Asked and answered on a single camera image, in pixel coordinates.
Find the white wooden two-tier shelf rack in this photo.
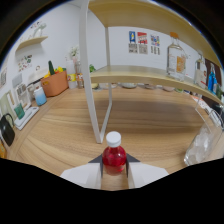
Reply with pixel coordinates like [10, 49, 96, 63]
[78, 0, 224, 144]

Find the blue yellow wall poster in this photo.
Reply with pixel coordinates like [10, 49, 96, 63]
[128, 30, 138, 54]

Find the white tray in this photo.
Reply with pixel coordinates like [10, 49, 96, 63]
[13, 105, 40, 131]

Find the small red liquid bottle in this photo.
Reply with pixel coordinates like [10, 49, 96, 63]
[101, 130, 128, 177]

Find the clear bottle with red label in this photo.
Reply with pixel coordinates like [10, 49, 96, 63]
[193, 53, 208, 90]

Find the orange storage basket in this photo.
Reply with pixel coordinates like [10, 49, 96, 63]
[40, 68, 70, 98]

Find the red wall poster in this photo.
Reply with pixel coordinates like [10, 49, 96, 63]
[137, 31, 149, 55]

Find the colourful wall poster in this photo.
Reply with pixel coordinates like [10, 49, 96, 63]
[149, 34, 161, 56]

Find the wooden wall shelf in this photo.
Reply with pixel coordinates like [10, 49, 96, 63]
[14, 35, 49, 53]

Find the green cup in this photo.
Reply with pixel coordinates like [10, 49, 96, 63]
[13, 103, 26, 120]

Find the black handbag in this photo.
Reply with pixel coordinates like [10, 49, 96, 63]
[0, 113, 16, 148]

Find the clear glass with ice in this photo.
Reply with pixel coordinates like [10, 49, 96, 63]
[183, 109, 224, 167]

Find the blue and white cup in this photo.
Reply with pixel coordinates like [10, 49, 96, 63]
[33, 86, 48, 107]

